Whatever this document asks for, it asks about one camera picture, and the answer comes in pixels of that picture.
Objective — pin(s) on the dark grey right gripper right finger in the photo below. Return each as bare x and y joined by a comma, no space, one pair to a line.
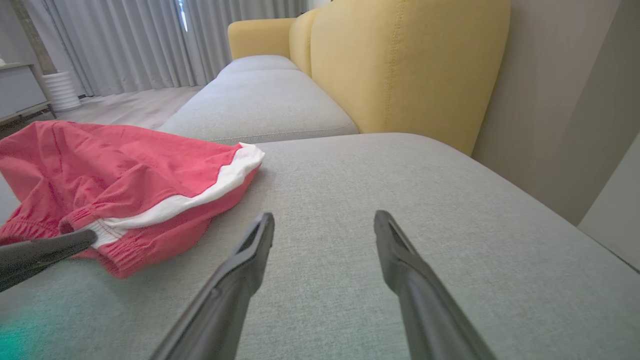
425,305

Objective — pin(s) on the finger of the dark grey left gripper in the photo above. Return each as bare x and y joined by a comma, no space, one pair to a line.
35,255

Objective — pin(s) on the yellow sofa back cushion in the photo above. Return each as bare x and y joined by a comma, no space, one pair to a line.
300,42
410,65

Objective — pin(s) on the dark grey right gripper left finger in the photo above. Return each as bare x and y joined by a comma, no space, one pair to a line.
225,300

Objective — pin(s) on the red shorts with white stripe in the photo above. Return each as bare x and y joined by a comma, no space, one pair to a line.
100,165

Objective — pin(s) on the light grey curtain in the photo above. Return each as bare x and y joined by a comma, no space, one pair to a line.
130,40

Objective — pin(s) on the large grey sofa seat cushion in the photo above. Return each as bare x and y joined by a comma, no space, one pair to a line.
390,190

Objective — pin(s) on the yellow sofa armrest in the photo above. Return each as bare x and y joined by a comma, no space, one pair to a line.
257,37

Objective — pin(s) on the grey low cabinet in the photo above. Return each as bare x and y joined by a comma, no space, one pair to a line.
20,90

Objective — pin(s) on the white ribbed bin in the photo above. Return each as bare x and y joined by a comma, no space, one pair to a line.
61,91

